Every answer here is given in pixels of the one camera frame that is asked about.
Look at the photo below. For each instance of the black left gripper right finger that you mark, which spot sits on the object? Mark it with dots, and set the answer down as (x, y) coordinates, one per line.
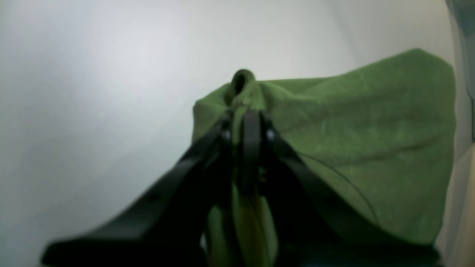
(315, 226)

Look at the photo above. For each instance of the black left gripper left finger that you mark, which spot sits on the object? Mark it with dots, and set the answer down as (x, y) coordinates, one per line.
(163, 227)

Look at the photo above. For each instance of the olive green t-shirt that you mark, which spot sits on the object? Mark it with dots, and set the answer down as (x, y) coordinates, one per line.
(382, 136)

